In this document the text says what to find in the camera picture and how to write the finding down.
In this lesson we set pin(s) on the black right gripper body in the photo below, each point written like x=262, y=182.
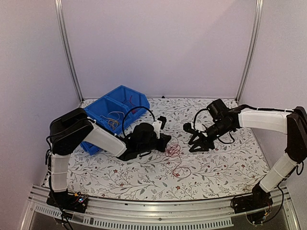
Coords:
x=222, y=131

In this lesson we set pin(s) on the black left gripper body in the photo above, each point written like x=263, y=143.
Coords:
x=145, y=148

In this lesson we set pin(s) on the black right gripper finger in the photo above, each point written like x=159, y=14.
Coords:
x=200, y=147
x=197, y=139

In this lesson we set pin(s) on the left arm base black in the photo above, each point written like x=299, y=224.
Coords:
x=76, y=202

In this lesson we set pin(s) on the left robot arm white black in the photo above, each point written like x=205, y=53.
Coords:
x=70, y=130

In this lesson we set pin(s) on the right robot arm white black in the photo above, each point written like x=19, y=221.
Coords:
x=293, y=123

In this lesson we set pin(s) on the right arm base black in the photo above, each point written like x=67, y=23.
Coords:
x=259, y=199

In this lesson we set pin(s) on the floral patterned table mat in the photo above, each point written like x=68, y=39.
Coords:
x=232, y=168

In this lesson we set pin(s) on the blue three-compartment plastic bin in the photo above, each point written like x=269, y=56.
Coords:
x=117, y=106

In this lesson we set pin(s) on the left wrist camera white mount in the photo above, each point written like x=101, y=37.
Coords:
x=159, y=125

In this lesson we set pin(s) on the aluminium front rail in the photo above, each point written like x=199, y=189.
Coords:
x=111, y=214

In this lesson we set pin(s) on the right aluminium frame post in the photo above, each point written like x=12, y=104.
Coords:
x=251, y=48

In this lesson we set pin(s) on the aluminium frame post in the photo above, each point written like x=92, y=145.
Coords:
x=67, y=49
x=251, y=48

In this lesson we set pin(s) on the left aluminium frame post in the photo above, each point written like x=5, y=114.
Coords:
x=67, y=49

